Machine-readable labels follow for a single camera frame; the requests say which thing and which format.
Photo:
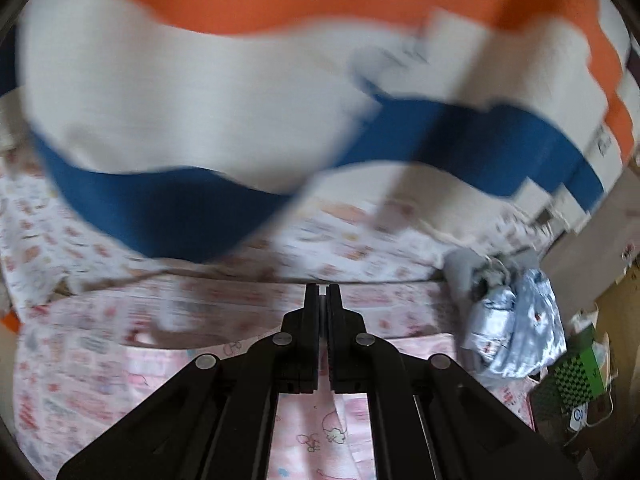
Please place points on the green checkered box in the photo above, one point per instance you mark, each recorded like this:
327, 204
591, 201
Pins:
575, 380

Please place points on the small cartoon sticker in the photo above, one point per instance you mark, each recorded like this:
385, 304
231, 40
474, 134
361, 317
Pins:
631, 252

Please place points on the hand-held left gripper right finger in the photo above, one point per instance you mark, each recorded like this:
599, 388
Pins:
336, 340

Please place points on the white bear-print sheet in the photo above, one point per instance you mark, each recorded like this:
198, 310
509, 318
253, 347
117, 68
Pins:
350, 255

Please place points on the blue satin cat-print pajamas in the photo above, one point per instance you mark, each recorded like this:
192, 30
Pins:
515, 330

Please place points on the pink cartoon-print pants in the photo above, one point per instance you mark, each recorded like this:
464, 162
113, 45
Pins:
325, 435

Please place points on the grey folded garment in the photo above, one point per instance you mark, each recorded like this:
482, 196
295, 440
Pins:
462, 267

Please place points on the red-print bed sheet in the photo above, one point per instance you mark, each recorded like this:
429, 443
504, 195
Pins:
75, 360

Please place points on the wooden cabinet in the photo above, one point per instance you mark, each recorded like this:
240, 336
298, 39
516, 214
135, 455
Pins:
590, 240

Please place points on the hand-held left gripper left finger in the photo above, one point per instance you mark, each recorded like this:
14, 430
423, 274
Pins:
311, 340

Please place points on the striped curtain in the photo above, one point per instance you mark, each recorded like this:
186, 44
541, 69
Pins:
150, 110

